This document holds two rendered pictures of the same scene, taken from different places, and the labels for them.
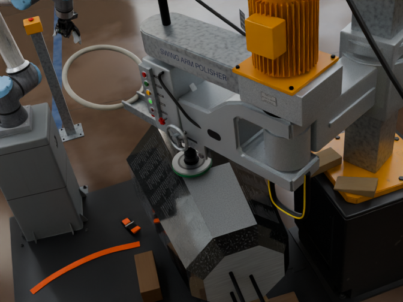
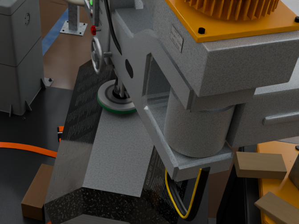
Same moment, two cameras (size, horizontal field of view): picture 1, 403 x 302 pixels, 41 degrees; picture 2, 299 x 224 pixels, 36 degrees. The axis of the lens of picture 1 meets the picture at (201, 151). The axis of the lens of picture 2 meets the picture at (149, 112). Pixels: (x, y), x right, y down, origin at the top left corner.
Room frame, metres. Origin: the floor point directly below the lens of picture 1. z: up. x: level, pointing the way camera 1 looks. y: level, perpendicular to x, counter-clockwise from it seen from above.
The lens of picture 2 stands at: (0.68, -0.46, 2.21)
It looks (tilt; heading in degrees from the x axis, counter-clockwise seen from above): 42 degrees down; 14
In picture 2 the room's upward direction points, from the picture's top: 8 degrees clockwise
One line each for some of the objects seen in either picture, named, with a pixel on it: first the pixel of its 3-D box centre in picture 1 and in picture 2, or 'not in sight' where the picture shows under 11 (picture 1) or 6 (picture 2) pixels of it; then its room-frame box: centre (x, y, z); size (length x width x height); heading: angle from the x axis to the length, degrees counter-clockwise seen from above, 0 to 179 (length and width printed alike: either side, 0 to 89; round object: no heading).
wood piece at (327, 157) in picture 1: (320, 162); (259, 165); (2.09, -0.62, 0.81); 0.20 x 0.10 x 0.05; 110
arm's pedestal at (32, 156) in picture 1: (37, 174); (1, 44); (2.83, 1.13, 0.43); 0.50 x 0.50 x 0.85; 6
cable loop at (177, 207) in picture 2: (288, 190); (183, 177); (1.70, -0.36, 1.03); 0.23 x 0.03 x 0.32; 39
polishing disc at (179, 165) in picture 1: (191, 161); (121, 94); (2.21, 0.06, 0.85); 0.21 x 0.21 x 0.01
